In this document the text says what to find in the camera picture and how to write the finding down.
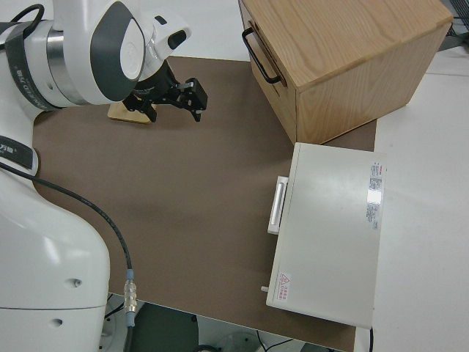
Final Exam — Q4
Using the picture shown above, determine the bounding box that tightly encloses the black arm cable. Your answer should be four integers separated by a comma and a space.
0, 3, 45, 51

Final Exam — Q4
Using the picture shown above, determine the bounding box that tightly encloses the gray round floor object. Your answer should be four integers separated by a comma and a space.
197, 328, 262, 352

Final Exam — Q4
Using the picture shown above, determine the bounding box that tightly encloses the wooden drawer box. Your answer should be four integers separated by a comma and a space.
237, 0, 454, 146

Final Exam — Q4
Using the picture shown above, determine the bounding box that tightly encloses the white printed label sticker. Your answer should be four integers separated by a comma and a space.
363, 161, 385, 232

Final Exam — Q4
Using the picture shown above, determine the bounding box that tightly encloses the red warning sticker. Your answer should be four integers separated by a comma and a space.
276, 271, 293, 302

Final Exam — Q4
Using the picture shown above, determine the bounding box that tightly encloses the white toaster oven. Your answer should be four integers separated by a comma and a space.
259, 142, 388, 329

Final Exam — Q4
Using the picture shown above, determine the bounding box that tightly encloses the narrow dark cable strap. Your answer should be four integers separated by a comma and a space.
0, 134, 40, 177

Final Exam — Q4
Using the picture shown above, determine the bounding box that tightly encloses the black cable with silver connector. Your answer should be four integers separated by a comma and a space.
0, 160, 139, 352

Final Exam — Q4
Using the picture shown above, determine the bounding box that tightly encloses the brown table mat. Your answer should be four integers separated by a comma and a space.
31, 55, 378, 352

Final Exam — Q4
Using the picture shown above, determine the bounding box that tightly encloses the wide dark cable strap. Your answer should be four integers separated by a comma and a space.
4, 21, 56, 111

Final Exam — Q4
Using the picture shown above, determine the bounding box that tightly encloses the black metal drawer handle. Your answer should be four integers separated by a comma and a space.
241, 28, 283, 85

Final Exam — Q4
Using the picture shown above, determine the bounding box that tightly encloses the white oven door handle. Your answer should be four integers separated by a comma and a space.
267, 175, 289, 235

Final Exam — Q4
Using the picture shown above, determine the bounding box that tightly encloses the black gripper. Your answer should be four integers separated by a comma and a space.
122, 65, 208, 124

